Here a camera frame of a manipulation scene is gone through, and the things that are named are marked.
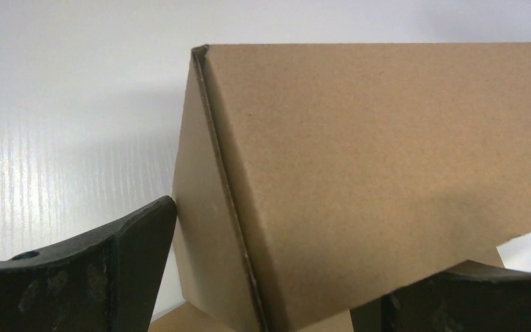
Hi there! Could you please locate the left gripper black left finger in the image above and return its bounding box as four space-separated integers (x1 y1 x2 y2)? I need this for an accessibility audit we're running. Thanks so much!
0 196 177 331

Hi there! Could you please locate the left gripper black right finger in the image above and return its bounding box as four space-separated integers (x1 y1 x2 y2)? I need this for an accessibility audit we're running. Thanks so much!
350 261 531 331

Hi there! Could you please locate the brown cardboard box sheet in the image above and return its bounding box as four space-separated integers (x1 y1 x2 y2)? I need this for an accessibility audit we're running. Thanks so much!
172 42 531 331

